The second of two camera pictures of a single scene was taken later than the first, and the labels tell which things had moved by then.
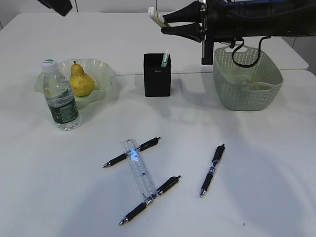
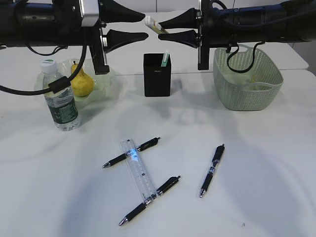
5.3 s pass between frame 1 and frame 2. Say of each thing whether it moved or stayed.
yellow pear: stayed
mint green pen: stayed
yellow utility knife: moved
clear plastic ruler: stayed
